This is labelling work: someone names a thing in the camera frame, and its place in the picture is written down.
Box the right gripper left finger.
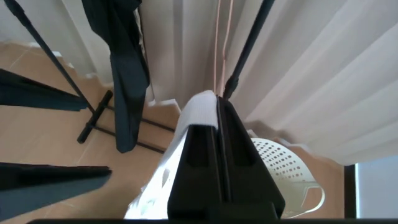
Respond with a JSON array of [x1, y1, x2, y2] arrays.
[[167, 124, 223, 219]]

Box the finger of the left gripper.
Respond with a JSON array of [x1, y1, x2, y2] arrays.
[[0, 68, 90, 112], [0, 161, 113, 220]]

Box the black shorts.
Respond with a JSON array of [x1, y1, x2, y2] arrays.
[[81, 0, 151, 154]]

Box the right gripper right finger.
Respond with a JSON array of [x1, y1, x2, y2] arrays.
[[216, 96, 286, 219]]

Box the white laundry basket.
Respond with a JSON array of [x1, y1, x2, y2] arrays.
[[249, 137, 326, 220]]

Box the white printed garment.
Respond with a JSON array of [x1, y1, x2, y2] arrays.
[[124, 90, 219, 220]]

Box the pink clothes hanger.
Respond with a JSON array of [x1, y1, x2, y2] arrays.
[[213, 0, 235, 98]]

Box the black clothes rack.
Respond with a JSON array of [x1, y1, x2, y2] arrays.
[[2, 0, 276, 155]]

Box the white curtain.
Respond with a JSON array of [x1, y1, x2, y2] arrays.
[[0, 0, 398, 166]]

